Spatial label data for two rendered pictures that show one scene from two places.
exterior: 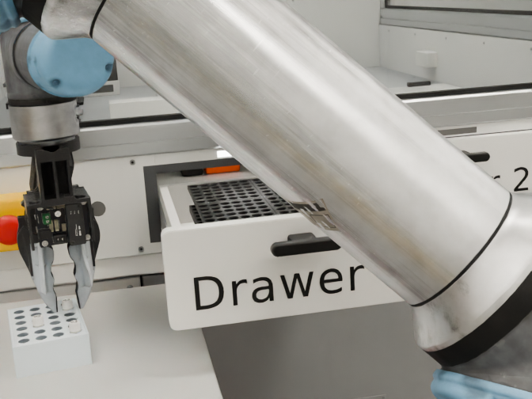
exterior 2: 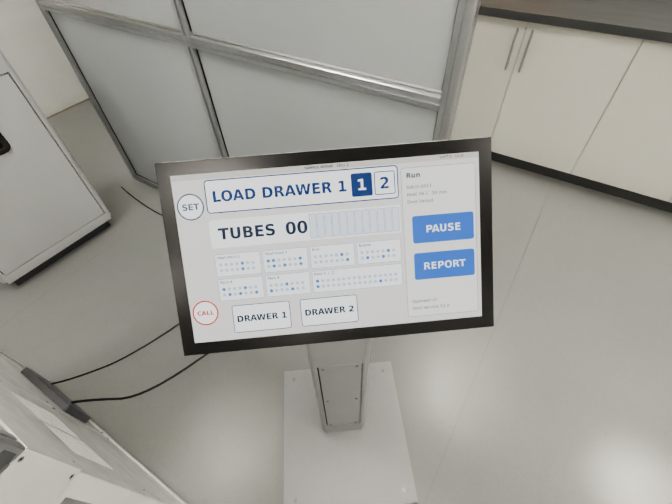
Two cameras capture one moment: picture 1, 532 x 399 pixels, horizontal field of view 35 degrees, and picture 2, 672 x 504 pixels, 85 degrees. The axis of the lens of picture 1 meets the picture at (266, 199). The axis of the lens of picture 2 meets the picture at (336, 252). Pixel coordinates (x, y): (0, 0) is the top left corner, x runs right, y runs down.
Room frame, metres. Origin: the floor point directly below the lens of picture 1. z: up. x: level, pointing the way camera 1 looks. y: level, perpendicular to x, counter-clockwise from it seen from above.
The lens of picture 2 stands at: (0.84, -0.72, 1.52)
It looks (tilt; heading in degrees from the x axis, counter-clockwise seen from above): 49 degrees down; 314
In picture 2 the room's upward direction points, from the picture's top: 3 degrees counter-clockwise
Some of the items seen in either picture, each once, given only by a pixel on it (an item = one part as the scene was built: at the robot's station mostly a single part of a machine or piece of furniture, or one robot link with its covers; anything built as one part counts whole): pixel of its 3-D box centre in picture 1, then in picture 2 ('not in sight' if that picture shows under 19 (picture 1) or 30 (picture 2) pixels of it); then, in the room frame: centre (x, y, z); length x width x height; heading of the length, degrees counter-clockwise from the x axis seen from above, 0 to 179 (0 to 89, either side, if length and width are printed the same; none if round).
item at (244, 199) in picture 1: (264, 220); not in sight; (1.06, 0.00, 0.87); 0.22 x 0.18 x 0.06; 10
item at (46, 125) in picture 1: (47, 122); not in sight; (0.95, 0.24, 1.03); 0.08 x 0.08 x 0.05
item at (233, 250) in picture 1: (299, 264); not in sight; (0.86, -0.03, 0.87); 0.29 x 0.02 x 0.11; 100
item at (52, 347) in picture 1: (47, 336); not in sight; (0.93, 0.27, 0.78); 0.12 x 0.08 x 0.04; 18
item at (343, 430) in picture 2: not in sight; (340, 379); (1.12, -1.02, 0.51); 0.50 x 0.45 x 1.02; 136
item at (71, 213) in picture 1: (55, 191); not in sight; (0.94, 0.24, 0.95); 0.09 x 0.08 x 0.12; 18
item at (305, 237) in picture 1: (303, 242); not in sight; (0.83, -0.04, 0.91); 0.07 x 0.04 x 0.01; 100
